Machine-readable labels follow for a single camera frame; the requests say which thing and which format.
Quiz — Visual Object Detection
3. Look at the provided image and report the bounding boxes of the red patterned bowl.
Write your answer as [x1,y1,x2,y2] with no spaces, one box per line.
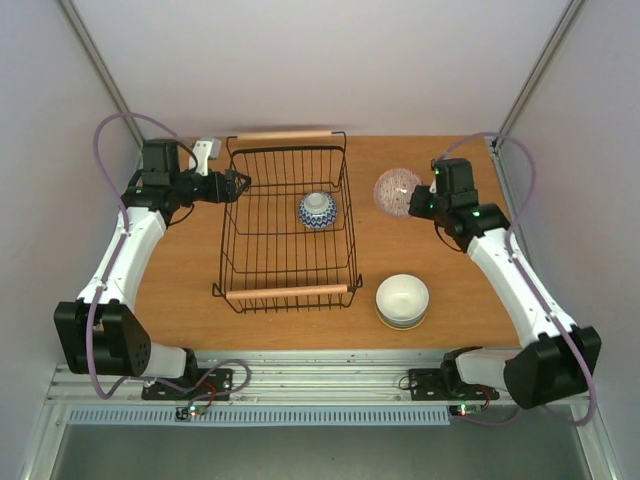
[373,168,422,218]

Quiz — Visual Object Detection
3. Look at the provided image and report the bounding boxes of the black wire dish rack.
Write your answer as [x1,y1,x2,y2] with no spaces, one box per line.
[212,131,363,313]

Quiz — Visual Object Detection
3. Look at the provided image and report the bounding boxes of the blue patterned bowl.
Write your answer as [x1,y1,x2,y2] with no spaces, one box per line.
[298,191,338,230]

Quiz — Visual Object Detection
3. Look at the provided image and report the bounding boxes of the white ceramic bowl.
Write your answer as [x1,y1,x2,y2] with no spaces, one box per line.
[375,274,430,319]

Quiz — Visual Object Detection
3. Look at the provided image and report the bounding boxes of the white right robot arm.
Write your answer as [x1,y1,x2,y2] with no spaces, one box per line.
[409,159,602,410]

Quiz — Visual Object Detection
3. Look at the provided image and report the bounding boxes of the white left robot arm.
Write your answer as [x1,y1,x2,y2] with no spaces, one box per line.
[54,170,251,398]

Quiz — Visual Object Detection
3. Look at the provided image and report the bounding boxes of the yellow rimmed bowl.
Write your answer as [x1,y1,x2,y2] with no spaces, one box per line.
[376,309,426,331]

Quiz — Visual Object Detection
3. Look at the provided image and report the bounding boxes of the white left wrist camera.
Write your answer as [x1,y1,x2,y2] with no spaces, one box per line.
[189,138,221,176]

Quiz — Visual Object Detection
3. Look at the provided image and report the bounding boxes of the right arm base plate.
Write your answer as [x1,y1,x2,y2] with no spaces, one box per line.
[397,368,500,401]

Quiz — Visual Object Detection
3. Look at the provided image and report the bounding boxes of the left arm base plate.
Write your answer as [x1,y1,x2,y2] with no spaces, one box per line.
[141,368,233,401]

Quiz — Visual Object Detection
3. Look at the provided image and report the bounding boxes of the grey slotted cable duct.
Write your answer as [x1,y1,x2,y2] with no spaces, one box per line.
[67,406,450,428]

